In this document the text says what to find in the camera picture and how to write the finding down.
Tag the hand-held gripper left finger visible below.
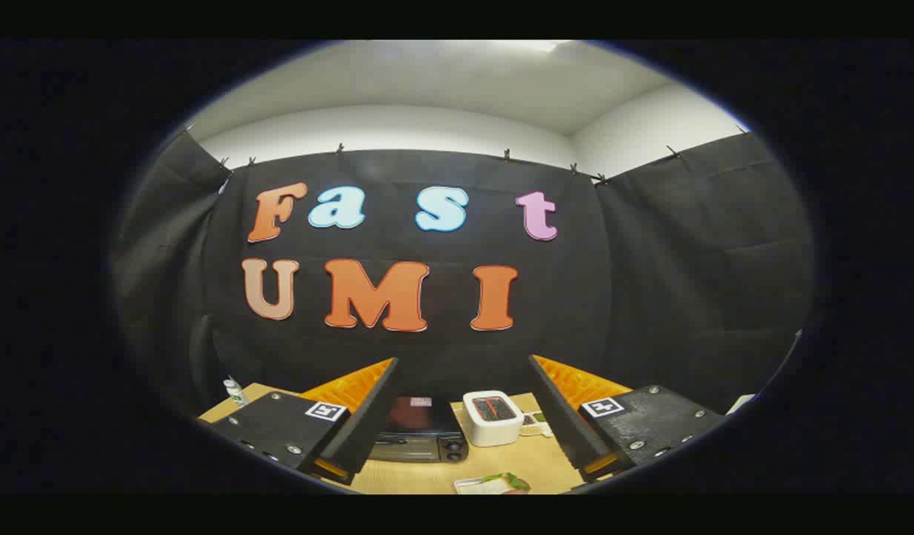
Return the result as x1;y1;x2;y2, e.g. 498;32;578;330
208;357;400;487

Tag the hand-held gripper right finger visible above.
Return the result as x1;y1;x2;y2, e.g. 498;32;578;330
529;354;725;484

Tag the black toaster oven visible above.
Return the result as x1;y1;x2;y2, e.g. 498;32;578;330
368;396;470;464

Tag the lettuce sandwich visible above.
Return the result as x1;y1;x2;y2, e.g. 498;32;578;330
481;473;532;493

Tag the white slot toaster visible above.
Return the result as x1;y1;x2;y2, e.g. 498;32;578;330
463;390;525;447

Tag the white plastic tray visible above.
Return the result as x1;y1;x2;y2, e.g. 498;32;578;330
454;476;532;495

